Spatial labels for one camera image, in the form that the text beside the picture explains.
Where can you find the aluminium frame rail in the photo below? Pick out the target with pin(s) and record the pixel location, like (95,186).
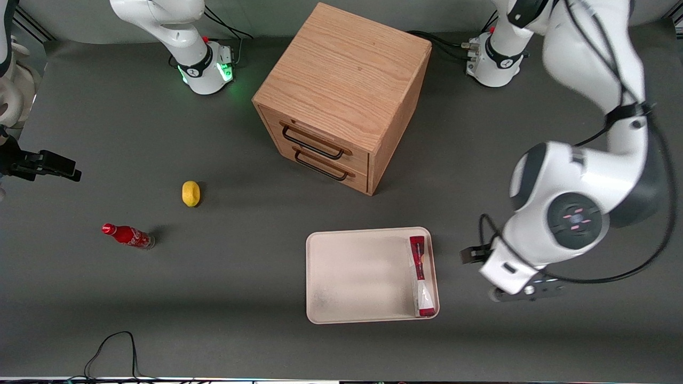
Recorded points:
(32,26)

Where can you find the cream plastic tray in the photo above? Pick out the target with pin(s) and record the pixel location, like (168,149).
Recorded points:
(357,274)

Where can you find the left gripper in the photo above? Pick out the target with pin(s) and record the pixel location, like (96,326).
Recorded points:
(466,255)

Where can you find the red cookie box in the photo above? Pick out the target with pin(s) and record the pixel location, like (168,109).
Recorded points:
(421,277)

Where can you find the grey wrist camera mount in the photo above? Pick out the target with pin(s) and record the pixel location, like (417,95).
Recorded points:
(533,291)

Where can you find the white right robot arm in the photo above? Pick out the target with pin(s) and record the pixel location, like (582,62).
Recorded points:
(160,21)

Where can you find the wooden two-drawer cabinet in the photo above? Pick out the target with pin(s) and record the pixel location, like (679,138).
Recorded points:
(341,80)

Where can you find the yellow lemon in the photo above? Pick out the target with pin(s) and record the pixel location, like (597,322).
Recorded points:
(190,193)

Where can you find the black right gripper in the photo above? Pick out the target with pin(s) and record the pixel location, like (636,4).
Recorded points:
(21,162)

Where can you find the red cola bottle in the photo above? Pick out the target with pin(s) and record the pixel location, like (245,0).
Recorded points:
(128,235)

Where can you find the beige bulky object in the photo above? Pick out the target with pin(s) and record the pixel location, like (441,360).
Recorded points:
(16,90)

